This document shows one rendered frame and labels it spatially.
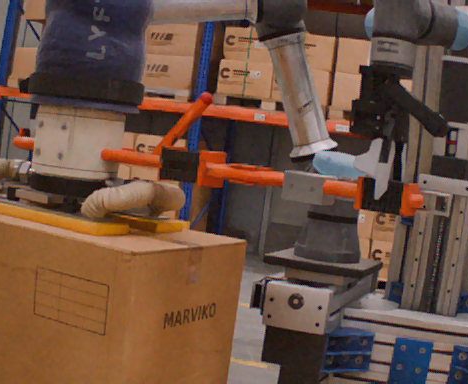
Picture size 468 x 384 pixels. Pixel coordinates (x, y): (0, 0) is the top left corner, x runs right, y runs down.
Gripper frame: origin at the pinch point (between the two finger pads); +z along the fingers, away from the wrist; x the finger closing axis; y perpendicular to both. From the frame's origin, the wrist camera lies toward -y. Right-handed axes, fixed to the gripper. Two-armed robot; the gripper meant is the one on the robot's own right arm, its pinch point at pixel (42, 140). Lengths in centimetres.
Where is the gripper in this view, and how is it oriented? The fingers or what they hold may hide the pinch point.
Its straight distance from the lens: 203.9
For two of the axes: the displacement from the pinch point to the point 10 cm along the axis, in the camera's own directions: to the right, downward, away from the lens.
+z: -1.3, 9.9, 0.6
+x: 4.5, 0.0, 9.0
